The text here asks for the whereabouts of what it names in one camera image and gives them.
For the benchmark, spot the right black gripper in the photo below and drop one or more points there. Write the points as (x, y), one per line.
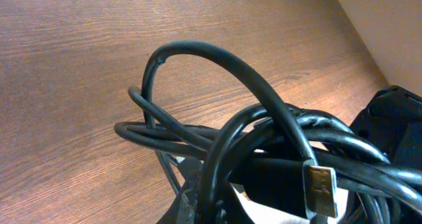
(391, 121)

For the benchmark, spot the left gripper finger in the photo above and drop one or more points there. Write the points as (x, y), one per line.
(184, 208)

